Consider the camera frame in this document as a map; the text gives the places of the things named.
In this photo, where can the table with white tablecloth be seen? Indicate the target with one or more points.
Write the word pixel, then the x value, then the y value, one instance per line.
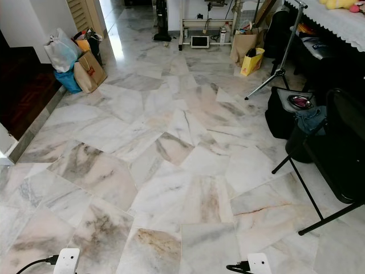
pixel 336 21

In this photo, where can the silver tripod stand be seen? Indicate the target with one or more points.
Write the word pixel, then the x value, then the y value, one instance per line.
pixel 286 50

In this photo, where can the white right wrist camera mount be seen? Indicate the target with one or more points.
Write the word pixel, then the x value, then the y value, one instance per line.
pixel 259 264

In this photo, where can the blue bag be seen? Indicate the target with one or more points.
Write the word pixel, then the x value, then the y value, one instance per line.
pixel 68 80

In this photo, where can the round silver pink item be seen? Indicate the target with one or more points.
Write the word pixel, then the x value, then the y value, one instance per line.
pixel 300 102

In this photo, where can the small white bottle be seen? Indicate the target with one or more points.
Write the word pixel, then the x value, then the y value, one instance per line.
pixel 223 35

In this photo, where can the yellow plush toy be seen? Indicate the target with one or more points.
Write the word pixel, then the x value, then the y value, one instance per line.
pixel 339 3

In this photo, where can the black fabric bag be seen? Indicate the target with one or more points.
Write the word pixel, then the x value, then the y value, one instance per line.
pixel 279 115

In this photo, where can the black upright vacuum cleaner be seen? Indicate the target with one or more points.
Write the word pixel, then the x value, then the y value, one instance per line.
pixel 161 23

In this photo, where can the white metal rack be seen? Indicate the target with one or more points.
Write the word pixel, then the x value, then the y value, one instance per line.
pixel 205 23

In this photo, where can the black folding chair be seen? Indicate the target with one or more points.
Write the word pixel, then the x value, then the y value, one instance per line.
pixel 342 151

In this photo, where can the wooden louvre door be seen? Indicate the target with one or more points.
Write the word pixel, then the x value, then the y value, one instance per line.
pixel 82 12

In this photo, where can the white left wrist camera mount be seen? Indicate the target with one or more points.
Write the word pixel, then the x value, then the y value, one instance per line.
pixel 67 261

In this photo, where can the small brown paper bag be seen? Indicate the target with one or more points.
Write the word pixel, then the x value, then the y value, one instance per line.
pixel 89 73

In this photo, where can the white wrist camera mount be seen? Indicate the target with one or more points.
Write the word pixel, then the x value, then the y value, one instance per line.
pixel 67 261
pixel 259 264

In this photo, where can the yellow shopping bag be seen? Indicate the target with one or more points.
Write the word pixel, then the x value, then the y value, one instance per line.
pixel 252 62

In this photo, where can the white plastic bag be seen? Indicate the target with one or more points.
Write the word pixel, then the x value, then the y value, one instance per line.
pixel 61 51

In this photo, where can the dark wooden staircase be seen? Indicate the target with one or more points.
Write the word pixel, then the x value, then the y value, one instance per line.
pixel 25 85

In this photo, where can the blue denim cloth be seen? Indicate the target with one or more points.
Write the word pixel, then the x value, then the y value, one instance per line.
pixel 311 119

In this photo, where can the large brown paper bag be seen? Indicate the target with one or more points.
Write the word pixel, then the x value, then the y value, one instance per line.
pixel 243 45

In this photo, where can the white framed tablet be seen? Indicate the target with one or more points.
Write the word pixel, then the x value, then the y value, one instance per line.
pixel 199 41

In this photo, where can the orange and black bag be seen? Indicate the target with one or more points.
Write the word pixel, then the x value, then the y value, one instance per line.
pixel 89 41

